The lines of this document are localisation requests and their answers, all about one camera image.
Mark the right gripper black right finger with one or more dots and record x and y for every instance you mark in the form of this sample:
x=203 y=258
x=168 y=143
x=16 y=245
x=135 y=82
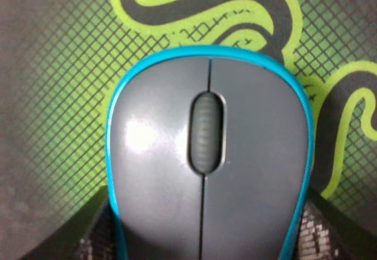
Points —
x=326 y=233

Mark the black green snake mouse pad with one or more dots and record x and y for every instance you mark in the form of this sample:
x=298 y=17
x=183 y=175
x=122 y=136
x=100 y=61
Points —
x=61 y=60

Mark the grey and blue computer mouse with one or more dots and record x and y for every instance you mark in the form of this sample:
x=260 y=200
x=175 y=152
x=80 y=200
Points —
x=208 y=151

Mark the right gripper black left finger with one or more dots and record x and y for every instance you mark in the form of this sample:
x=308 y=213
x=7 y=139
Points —
x=89 y=234

